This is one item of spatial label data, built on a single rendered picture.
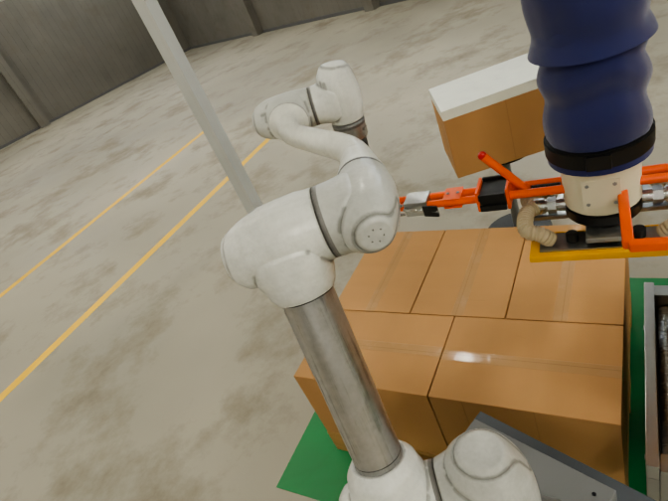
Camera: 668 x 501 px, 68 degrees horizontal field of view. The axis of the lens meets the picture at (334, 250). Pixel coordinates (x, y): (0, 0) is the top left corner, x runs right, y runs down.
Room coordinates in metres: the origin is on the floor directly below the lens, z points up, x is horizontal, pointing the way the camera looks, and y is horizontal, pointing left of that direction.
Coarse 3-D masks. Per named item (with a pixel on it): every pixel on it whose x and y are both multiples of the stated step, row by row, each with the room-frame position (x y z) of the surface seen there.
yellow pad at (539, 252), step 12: (636, 228) 0.84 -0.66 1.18; (648, 228) 0.85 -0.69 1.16; (564, 240) 0.93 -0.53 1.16; (576, 240) 0.91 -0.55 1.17; (540, 252) 0.93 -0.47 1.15; (552, 252) 0.91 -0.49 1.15; (564, 252) 0.90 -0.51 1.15; (576, 252) 0.88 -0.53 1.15; (588, 252) 0.86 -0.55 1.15; (600, 252) 0.85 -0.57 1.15; (612, 252) 0.83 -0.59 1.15; (624, 252) 0.82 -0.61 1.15; (636, 252) 0.80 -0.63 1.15; (648, 252) 0.79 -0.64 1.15; (660, 252) 0.78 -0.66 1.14
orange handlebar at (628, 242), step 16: (656, 176) 0.87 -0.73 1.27; (448, 192) 1.18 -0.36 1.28; (464, 192) 1.16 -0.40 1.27; (512, 192) 1.05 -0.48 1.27; (528, 192) 1.03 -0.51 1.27; (544, 192) 1.00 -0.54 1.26; (560, 192) 0.98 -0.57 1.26; (624, 192) 0.86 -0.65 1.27; (448, 208) 1.15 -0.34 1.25; (624, 208) 0.82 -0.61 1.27; (624, 224) 0.77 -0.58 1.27; (624, 240) 0.73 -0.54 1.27; (640, 240) 0.71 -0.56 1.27; (656, 240) 0.69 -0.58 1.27
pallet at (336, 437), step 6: (630, 294) 1.55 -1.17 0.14; (630, 300) 1.53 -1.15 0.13; (630, 306) 1.51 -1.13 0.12; (630, 312) 1.48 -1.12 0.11; (630, 318) 1.49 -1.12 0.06; (630, 324) 1.49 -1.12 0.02; (630, 384) 1.23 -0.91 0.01; (330, 432) 1.54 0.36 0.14; (336, 438) 1.53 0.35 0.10; (342, 438) 1.51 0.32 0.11; (336, 444) 1.54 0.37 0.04; (342, 444) 1.52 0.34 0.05; (420, 456) 1.32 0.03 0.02; (426, 456) 1.31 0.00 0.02; (432, 456) 1.23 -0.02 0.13
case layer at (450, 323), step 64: (384, 256) 2.07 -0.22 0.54; (448, 256) 1.85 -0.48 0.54; (512, 256) 1.66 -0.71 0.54; (384, 320) 1.63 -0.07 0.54; (448, 320) 1.47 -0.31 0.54; (512, 320) 1.33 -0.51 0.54; (576, 320) 1.21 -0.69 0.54; (384, 384) 1.31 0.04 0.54; (448, 384) 1.18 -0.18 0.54; (512, 384) 1.07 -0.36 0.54; (576, 384) 0.97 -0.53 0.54; (576, 448) 0.88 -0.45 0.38
